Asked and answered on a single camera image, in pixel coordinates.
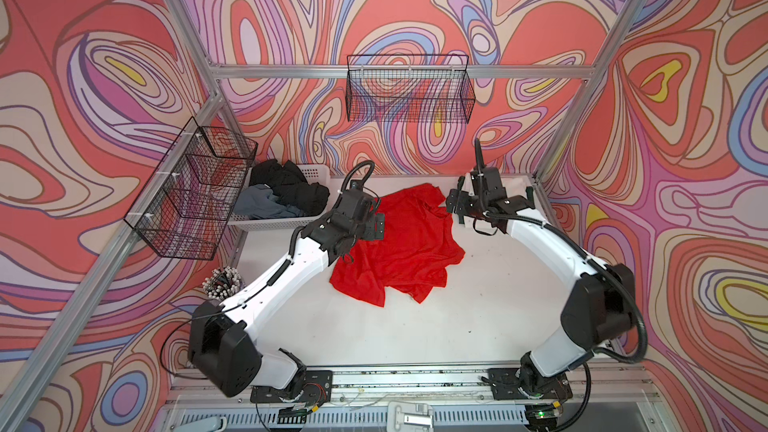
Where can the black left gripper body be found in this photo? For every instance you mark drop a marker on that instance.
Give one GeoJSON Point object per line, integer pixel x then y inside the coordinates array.
{"type": "Point", "coordinates": [368, 231]}

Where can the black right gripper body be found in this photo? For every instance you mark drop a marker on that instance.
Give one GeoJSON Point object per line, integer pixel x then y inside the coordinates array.
{"type": "Point", "coordinates": [470, 206]}

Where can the red t-shirt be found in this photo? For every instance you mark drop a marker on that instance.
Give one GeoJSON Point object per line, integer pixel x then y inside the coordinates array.
{"type": "Point", "coordinates": [412, 257]}

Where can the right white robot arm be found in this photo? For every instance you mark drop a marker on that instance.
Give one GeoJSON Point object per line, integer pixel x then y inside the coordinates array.
{"type": "Point", "coordinates": [600, 314]}

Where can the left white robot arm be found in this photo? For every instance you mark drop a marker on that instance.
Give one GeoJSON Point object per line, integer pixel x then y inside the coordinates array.
{"type": "Point", "coordinates": [224, 338]}

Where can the black garment in basket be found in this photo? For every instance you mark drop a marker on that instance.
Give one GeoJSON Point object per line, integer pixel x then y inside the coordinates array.
{"type": "Point", "coordinates": [291, 186]}

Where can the grey garment in basket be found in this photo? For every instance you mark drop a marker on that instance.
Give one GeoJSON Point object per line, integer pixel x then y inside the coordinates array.
{"type": "Point", "coordinates": [259, 202]}

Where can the cup of pens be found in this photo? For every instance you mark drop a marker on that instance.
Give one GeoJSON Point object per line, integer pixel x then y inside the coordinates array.
{"type": "Point", "coordinates": [223, 283]}

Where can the black wire basket back wall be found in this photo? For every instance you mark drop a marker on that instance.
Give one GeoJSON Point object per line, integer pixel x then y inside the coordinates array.
{"type": "Point", "coordinates": [409, 88]}

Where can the black wire basket wall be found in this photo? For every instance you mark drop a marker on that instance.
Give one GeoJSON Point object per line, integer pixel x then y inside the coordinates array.
{"type": "Point", "coordinates": [200, 177]}
{"type": "Point", "coordinates": [409, 88]}

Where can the black wire basket left wall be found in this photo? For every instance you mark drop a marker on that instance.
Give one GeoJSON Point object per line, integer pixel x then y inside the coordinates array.
{"type": "Point", "coordinates": [200, 177]}

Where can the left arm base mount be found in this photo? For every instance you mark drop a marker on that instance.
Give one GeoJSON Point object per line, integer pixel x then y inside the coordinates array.
{"type": "Point", "coordinates": [300, 385]}

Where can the aluminium rail at front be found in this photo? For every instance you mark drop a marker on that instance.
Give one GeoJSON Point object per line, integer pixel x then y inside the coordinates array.
{"type": "Point", "coordinates": [438, 397]}

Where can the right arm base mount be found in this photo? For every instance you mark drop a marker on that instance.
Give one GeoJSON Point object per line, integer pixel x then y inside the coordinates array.
{"type": "Point", "coordinates": [526, 384]}

